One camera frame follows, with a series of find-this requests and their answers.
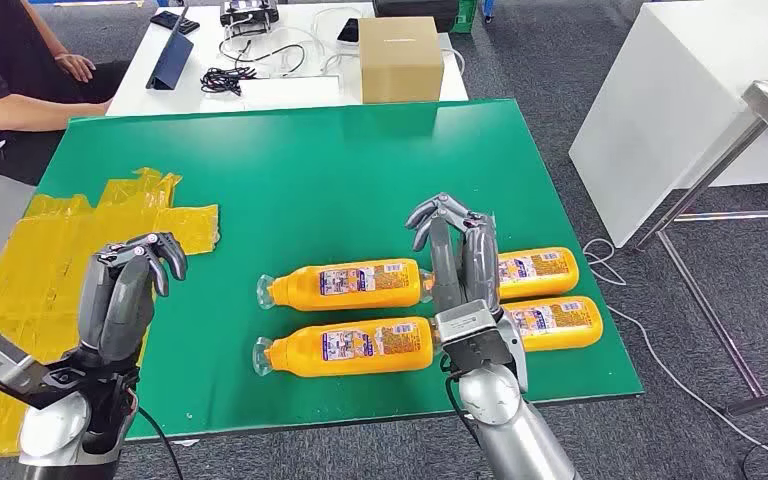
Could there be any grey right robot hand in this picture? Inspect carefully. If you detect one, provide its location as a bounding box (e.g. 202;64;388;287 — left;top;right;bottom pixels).
405;192;502;314

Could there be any person's left hand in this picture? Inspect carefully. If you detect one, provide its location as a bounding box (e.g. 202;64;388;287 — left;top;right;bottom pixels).
54;52;97;84

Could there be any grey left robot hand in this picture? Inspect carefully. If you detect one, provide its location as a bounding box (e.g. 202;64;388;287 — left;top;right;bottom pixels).
77;231;189;366

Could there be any orange plastic bottle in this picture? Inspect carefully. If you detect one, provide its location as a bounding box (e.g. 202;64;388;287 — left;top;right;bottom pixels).
499;296;605;353
256;258;435;313
497;246;581;301
252;316;438;379

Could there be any white desk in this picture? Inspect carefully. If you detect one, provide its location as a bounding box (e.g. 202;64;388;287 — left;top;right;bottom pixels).
105;3;470;119

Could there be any yellow tape patch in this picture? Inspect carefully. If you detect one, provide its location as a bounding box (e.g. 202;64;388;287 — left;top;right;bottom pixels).
0;167;220;462

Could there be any dark blue tablet case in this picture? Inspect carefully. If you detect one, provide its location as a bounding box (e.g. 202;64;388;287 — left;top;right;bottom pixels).
145;6;195;91

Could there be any black electronic device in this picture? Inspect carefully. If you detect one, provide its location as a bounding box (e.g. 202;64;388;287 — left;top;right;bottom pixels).
219;0;281;28

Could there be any brown cardboard box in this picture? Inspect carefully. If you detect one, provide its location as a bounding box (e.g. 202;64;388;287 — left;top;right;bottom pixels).
358;16;446;105

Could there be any green box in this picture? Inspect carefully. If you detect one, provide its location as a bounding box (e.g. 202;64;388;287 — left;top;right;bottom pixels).
451;0;479;34

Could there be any white cabinet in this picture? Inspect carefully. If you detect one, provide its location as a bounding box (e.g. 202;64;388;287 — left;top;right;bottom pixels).
568;0;768;250

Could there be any black hard case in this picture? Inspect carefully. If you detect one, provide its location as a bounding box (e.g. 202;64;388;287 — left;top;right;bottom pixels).
372;0;459;33

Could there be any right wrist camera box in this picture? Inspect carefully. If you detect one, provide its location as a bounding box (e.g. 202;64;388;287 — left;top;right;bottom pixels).
434;299;514;372

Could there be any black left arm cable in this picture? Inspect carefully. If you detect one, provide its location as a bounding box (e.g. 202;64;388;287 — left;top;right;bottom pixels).
135;405;185;480

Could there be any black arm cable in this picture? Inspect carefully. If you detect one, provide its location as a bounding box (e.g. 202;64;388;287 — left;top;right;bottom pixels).
443;370;485;446
135;405;185;480

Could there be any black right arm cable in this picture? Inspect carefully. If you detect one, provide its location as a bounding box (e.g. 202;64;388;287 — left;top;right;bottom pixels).
443;370;485;446

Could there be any black coiled cable bundle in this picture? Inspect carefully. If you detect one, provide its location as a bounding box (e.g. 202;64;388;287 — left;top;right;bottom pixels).
199;66;258;97

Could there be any black desk cable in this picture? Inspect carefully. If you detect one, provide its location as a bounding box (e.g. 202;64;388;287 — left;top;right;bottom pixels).
218;29;307;77

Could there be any white desk cable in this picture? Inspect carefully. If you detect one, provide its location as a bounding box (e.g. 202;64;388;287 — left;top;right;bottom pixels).
221;5;465;77

